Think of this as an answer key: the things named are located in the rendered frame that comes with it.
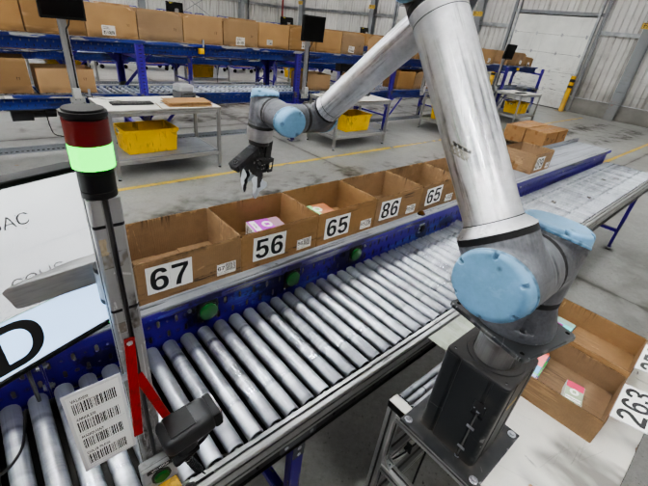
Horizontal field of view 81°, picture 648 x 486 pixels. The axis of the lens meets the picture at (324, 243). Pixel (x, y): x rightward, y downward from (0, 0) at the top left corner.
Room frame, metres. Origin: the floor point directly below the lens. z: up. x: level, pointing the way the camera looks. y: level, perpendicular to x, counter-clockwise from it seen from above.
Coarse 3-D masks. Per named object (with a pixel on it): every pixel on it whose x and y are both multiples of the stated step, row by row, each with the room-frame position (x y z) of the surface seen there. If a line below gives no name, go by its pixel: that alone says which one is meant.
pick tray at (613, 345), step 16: (560, 304) 1.40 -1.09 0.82; (576, 304) 1.36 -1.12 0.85; (576, 320) 1.34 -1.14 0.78; (592, 320) 1.31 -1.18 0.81; (608, 320) 1.27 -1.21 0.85; (576, 336) 1.26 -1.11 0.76; (592, 336) 1.27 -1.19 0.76; (608, 336) 1.25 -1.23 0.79; (624, 336) 1.22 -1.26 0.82; (640, 336) 1.20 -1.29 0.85; (592, 352) 1.06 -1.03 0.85; (608, 352) 1.18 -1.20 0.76; (624, 352) 1.19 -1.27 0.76; (640, 352) 1.11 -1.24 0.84; (624, 368) 1.10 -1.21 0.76
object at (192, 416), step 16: (208, 400) 0.50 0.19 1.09; (176, 416) 0.46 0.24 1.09; (192, 416) 0.46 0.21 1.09; (208, 416) 0.46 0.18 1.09; (160, 432) 0.43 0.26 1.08; (176, 432) 0.43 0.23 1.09; (192, 432) 0.43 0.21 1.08; (208, 432) 0.46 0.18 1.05; (176, 448) 0.41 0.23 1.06; (192, 448) 0.44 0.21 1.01; (176, 464) 0.42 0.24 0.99
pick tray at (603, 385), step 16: (560, 352) 1.10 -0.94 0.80; (576, 352) 1.07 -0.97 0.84; (544, 368) 1.05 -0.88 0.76; (560, 368) 1.06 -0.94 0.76; (576, 368) 1.05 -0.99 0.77; (592, 368) 1.02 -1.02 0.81; (608, 368) 1.00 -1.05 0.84; (528, 384) 0.91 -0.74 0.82; (544, 384) 0.88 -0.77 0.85; (560, 384) 0.98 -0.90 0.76; (592, 384) 1.00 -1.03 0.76; (608, 384) 0.98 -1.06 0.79; (528, 400) 0.89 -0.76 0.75; (544, 400) 0.87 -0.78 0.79; (560, 400) 0.84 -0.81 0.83; (592, 400) 0.92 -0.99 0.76; (608, 400) 0.93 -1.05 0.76; (560, 416) 0.83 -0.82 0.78; (576, 416) 0.80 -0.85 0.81; (592, 416) 0.78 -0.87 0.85; (608, 416) 0.79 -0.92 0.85; (576, 432) 0.79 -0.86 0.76; (592, 432) 0.77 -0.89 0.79
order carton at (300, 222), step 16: (208, 208) 1.44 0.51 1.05; (224, 208) 1.51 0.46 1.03; (240, 208) 1.57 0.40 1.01; (256, 208) 1.63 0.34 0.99; (272, 208) 1.69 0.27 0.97; (288, 208) 1.67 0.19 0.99; (304, 208) 1.59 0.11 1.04; (240, 224) 1.57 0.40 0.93; (288, 224) 1.40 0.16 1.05; (304, 224) 1.46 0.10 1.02; (288, 240) 1.41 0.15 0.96; (272, 256) 1.35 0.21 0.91
